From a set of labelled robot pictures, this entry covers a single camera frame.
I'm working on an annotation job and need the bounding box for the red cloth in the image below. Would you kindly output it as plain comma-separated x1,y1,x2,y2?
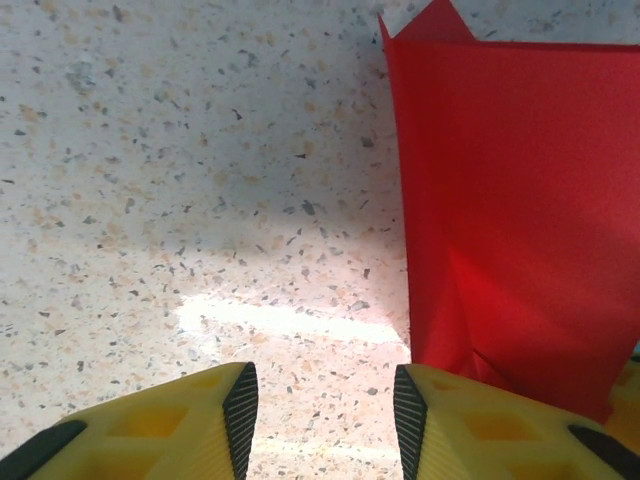
377,0,640,424

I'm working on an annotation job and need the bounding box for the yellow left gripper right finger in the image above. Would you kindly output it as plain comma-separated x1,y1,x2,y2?
393,363,640,480

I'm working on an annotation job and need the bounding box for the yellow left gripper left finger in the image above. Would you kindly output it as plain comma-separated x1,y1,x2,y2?
0,360,260,480

